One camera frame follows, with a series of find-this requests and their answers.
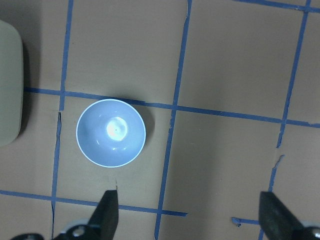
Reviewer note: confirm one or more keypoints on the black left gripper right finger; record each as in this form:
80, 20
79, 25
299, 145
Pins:
278, 222

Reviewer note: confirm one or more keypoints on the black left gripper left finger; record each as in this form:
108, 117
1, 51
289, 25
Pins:
102, 224

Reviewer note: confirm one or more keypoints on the blue bowl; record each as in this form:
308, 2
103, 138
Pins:
110, 133

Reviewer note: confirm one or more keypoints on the clear plastic lidded container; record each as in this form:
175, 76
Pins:
11, 83

